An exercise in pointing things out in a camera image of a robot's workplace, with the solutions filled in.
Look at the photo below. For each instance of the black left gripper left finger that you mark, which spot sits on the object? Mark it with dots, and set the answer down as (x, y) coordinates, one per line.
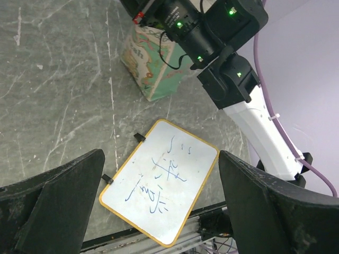
(49, 213)

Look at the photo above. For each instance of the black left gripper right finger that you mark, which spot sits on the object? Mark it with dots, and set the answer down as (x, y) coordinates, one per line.
(270, 215)

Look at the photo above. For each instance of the small yellow-framed whiteboard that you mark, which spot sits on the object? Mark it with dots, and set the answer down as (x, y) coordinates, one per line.
(158, 185)

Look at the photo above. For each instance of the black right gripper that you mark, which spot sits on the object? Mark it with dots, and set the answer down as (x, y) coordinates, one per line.
(142, 12)

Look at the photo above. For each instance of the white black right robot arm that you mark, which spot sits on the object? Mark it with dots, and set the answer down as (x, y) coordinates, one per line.
(211, 39)

